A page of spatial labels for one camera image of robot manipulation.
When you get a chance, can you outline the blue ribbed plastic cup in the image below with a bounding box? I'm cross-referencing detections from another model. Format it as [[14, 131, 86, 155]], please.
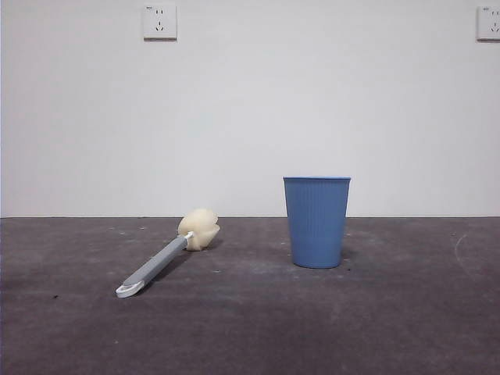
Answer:
[[282, 175, 352, 270]]

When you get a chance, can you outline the grey-handled cream sponge cup brush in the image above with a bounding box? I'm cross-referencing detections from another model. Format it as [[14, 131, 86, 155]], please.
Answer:
[[115, 208, 220, 300]]

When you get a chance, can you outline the white wall socket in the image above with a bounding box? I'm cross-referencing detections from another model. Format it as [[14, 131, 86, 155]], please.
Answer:
[[476, 5, 500, 42], [142, 5, 178, 41]]

